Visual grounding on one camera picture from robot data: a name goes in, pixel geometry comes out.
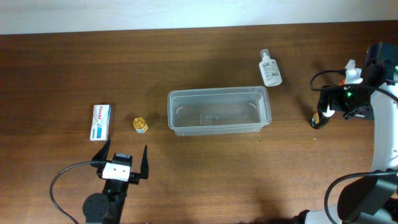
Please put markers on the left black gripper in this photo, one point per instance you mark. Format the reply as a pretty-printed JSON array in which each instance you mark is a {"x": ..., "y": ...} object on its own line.
[{"x": 134, "y": 177}]

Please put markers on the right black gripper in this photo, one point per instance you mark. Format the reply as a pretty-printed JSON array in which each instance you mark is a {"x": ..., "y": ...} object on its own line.
[{"x": 323, "y": 104}]

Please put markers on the dark bottle white cap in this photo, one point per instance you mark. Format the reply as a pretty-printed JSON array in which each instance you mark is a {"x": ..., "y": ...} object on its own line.
[{"x": 321, "y": 118}]

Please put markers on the white spray bottle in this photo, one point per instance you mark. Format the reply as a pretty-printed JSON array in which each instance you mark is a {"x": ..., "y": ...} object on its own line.
[{"x": 269, "y": 70}]

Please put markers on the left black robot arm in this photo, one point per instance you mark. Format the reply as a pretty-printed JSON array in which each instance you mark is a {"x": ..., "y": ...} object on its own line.
[{"x": 107, "y": 206}]

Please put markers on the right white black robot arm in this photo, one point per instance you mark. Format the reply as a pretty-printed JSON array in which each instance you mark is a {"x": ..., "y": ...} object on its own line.
[{"x": 369, "y": 93}]

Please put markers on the clear plastic container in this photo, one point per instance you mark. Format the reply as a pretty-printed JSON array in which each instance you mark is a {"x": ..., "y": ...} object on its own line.
[{"x": 213, "y": 111}]

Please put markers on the white Panadol medicine box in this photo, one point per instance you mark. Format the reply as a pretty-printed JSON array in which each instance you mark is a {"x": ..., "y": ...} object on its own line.
[{"x": 100, "y": 124}]

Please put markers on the small gold lid jar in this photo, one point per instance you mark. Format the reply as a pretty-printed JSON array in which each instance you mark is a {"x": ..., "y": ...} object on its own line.
[{"x": 140, "y": 125}]

